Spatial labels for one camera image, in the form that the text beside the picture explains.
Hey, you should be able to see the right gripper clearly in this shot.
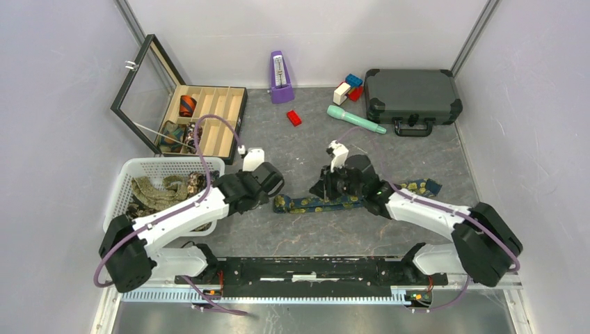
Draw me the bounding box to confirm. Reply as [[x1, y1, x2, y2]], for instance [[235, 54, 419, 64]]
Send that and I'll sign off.
[[308, 162, 365, 201]]

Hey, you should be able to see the navy yellow floral tie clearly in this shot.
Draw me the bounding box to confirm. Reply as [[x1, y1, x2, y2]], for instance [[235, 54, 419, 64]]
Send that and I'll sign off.
[[273, 178, 443, 214]]

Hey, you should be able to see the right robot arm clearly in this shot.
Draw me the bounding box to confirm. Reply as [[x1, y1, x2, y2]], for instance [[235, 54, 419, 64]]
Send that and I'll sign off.
[[310, 154, 523, 287]]

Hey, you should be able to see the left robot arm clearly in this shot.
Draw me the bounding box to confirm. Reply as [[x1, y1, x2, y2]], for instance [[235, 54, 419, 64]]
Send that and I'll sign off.
[[93, 162, 285, 293]]

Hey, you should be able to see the brown floral tie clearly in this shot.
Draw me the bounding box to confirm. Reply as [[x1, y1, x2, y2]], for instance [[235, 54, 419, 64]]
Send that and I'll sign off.
[[125, 172, 207, 219]]

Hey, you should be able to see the olive green tie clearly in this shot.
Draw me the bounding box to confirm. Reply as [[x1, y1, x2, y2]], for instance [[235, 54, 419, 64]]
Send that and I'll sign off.
[[131, 175, 189, 212]]

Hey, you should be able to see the mint green flashlight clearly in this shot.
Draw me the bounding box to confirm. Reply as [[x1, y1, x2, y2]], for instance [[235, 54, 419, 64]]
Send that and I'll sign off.
[[326, 105, 387, 134]]

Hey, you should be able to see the dark floral rolled tie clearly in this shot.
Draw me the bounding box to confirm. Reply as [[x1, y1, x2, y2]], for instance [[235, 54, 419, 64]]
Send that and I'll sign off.
[[184, 122, 203, 154]]

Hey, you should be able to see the red toy block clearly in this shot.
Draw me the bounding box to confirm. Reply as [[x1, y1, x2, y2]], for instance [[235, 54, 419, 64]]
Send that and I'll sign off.
[[347, 86, 364, 102]]

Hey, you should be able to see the white toy block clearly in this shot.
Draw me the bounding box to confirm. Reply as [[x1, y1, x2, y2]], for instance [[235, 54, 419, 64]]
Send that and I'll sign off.
[[333, 81, 352, 106]]

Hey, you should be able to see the red toy brick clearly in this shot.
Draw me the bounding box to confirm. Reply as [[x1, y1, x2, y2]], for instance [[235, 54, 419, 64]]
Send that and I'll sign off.
[[286, 110, 302, 127]]

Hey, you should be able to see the white plastic basket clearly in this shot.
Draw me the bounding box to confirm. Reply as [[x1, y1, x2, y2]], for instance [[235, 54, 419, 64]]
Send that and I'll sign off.
[[103, 157, 225, 230]]

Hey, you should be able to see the teal patterned rolled tie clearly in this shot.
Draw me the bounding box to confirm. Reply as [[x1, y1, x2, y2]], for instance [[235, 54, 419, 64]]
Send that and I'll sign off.
[[159, 120, 186, 153]]

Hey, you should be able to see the wooden tie organizer box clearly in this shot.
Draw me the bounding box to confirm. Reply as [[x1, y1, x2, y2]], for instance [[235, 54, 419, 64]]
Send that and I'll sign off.
[[111, 34, 248, 164]]

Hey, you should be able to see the blue toy brick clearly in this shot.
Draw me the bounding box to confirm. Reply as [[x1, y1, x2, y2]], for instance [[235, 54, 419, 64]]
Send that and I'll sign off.
[[345, 74, 363, 88]]

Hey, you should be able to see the dark grey carrying case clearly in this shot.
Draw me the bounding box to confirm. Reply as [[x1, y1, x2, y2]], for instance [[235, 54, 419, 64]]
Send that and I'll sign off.
[[364, 68, 463, 137]]

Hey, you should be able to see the orange navy rolled tie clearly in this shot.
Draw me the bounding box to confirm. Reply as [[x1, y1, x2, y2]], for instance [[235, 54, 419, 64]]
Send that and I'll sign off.
[[179, 95, 197, 118]]

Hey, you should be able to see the purple metronome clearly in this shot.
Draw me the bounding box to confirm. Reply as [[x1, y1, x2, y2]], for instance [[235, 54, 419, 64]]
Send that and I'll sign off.
[[269, 51, 294, 104]]

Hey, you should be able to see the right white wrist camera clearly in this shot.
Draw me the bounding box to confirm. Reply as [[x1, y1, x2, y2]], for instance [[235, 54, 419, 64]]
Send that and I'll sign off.
[[326, 140, 349, 173]]

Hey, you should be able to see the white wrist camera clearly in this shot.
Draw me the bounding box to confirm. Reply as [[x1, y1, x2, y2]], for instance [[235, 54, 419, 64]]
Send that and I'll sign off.
[[237, 145, 265, 172], [326, 140, 349, 173]]

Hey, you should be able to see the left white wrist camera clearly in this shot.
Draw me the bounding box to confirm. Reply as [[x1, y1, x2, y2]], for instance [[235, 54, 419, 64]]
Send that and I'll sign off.
[[237, 145, 265, 172]]

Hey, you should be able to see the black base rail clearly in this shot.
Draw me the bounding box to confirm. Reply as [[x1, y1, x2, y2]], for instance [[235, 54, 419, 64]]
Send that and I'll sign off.
[[191, 256, 448, 298]]

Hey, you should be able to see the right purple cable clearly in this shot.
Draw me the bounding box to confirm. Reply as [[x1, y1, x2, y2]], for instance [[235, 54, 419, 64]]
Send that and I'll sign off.
[[334, 127, 522, 315]]

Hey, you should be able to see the purple cable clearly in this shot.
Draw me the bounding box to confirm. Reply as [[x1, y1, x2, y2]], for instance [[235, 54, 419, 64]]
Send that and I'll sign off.
[[93, 114, 252, 317], [334, 127, 522, 315]]

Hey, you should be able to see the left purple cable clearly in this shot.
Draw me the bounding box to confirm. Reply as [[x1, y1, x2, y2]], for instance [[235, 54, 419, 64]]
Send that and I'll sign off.
[[93, 114, 252, 317]]

